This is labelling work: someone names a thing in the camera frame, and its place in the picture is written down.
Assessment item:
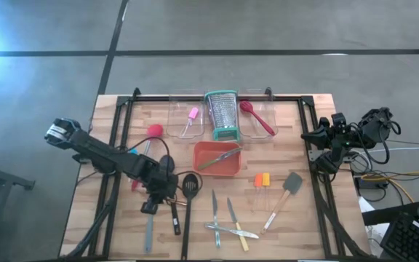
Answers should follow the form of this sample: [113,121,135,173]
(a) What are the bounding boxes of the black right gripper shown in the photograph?
[301,113,352,150]

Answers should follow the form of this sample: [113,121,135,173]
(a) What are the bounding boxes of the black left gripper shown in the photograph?
[140,159,180,215]

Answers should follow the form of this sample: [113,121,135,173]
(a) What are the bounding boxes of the black slotted spoon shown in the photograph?
[180,172,200,261]

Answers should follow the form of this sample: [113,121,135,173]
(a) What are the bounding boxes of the black solid nylon spoon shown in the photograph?
[158,154,182,237]

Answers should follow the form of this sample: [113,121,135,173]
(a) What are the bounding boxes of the grey silicone spoon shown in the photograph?
[144,213,155,255]

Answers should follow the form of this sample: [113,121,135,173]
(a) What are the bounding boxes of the grey spatula wooden handle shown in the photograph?
[260,171,304,235]

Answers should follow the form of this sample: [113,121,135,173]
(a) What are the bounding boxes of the red ladle steel shaft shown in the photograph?
[131,123,164,193]

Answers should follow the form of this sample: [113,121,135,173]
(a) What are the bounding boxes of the teal patterned knife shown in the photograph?
[211,188,222,250]

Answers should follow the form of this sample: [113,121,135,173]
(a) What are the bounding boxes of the yellow silicone brush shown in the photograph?
[261,172,271,212]

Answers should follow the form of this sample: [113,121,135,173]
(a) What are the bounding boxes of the olive-handled table knife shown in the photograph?
[197,146,244,171]

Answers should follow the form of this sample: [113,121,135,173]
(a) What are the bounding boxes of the pink silicone brush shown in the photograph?
[180,106,200,138]

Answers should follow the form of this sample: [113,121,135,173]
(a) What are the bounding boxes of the metal tongs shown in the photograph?
[204,222,260,240]

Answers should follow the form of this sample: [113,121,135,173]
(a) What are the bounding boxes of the yellow-handled knife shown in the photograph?
[226,197,250,253]

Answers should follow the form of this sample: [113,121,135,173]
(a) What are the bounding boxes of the clear plastic bin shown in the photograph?
[237,87,279,140]
[165,89,207,140]

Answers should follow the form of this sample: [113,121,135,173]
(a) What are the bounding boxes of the orange plastic bin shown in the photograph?
[192,140,243,178]

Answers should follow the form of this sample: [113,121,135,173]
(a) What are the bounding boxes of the black power box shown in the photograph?
[354,176,378,191]

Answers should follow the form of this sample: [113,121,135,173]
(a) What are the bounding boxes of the red silicone spoon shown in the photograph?
[239,100,277,137]

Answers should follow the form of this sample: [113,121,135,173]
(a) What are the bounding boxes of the white paper sheet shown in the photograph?
[358,196,392,259]

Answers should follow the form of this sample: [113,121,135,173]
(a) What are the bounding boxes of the steel box grater teal trim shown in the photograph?
[204,90,241,143]

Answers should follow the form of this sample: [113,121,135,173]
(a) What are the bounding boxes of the black desk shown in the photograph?
[361,201,419,262]

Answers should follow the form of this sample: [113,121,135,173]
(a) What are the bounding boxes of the black keyboard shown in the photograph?
[379,212,419,262]

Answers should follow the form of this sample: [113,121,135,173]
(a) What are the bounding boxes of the black metal stand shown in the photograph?
[0,159,36,262]

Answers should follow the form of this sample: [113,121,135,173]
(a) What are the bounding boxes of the grey metal bracket plate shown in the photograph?
[307,148,323,162]

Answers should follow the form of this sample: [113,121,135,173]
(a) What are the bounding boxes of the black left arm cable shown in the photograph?
[114,136,204,194]

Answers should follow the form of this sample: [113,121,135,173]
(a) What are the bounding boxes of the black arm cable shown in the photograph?
[114,136,204,194]
[347,118,402,165]

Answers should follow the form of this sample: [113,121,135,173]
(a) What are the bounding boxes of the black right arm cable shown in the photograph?
[347,118,402,165]

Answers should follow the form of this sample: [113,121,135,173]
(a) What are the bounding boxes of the yellow cable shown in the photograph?
[360,170,419,205]

